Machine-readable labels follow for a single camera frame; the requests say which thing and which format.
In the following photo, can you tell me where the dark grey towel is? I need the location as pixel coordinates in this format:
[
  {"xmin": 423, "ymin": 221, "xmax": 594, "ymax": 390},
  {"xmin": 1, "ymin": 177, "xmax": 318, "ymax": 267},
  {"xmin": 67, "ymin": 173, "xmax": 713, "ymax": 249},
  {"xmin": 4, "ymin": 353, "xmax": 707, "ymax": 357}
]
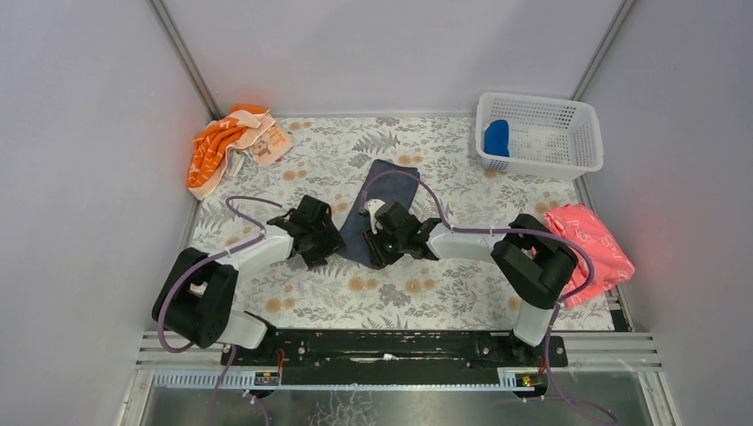
[{"xmin": 339, "ymin": 160, "xmax": 420, "ymax": 270}]

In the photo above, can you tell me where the blue towel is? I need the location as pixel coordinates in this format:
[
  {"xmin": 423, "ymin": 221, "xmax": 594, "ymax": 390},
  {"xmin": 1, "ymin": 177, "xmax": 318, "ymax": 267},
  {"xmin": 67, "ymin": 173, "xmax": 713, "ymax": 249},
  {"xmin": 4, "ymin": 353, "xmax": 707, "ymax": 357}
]
[{"xmin": 483, "ymin": 119, "xmax": 511, "ymax": 157}]

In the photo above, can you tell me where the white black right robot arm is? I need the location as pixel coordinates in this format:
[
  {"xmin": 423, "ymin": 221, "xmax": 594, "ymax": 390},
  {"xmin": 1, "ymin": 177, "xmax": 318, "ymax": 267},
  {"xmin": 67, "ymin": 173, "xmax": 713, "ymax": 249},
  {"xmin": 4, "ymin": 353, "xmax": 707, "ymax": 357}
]
[{"xmin": 364, "ymin": 199, "xmax": 578, "ymax": 347}]

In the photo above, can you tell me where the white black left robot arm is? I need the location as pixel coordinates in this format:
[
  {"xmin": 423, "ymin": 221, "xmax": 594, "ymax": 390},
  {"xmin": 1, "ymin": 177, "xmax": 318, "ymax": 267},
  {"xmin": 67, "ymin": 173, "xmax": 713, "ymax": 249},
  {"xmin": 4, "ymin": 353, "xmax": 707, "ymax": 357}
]
[{"xmin": 152, "ymin": 195, "xmax": 345, "ymax": 353}]

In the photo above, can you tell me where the floral tablecloth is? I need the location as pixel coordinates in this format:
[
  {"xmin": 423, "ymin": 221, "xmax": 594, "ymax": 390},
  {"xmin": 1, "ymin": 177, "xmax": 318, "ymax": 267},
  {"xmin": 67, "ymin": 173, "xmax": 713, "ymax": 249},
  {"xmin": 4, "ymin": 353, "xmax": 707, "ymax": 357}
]
[{"xmin": 170, "ymin": 115, "xmax": 616, "ymax": 332}]

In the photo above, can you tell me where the orange white towel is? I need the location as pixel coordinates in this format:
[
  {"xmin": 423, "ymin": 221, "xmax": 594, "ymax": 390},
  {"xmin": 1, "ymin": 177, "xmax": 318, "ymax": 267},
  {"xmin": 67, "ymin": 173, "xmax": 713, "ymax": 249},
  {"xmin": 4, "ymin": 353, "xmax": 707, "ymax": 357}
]
[{"xmin": 186, "ymin": 104, "xmax": 293, "ymax": 201}]

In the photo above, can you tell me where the white plastic basket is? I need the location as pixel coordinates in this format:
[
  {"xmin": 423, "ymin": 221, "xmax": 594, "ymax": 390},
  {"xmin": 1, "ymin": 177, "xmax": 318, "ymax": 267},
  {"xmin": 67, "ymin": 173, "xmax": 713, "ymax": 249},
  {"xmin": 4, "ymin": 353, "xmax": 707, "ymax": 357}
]
[{"xmin": 475, "ymin": 92, "xmax": 604, "ymax": 180}]

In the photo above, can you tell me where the pink patterned towel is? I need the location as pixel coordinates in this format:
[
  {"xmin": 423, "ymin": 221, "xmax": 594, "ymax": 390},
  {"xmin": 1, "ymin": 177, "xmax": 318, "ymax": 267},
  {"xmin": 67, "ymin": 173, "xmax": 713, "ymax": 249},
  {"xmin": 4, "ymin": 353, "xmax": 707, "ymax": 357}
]
[{"xmin": 543, "ymin": 204, "xmax": 635, "ymax": 308}]

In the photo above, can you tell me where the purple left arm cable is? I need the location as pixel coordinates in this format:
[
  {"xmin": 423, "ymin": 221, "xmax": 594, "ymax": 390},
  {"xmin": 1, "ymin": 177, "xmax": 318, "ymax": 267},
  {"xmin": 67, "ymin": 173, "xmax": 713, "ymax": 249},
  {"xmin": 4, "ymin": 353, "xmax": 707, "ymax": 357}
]
[{"xmin": 155, "ymin": 195, "xmax": 285, "ymax": 426}]

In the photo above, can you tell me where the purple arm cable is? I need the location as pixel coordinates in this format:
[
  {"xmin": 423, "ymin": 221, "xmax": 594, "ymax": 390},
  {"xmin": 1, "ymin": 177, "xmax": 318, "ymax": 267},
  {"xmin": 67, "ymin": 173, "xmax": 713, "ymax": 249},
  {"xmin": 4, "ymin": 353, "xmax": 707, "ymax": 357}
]
[
  {"xmin": 360, "ymin": 169, "xmax": 619, "ymax": 424},
  {"xmin": 155, "ymin": 195, "xmax": 285, "ymax": 426}
]

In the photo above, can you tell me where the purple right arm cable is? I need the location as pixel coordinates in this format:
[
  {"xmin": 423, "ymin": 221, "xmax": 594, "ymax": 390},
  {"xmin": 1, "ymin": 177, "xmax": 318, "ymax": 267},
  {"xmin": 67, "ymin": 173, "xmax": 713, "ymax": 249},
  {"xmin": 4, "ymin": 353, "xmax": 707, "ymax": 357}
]
[{"xmin": 360, "ymin": 169, "xmax": 619, "ymax": 424}]

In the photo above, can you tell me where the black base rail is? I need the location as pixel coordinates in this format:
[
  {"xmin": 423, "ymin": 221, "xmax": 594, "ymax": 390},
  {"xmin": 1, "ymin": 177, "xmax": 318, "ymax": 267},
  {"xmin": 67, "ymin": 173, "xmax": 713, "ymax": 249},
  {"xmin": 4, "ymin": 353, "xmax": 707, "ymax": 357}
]
[{"xmin": 221, "ymin": 328, "xmax": 568, "ymax": 386}]

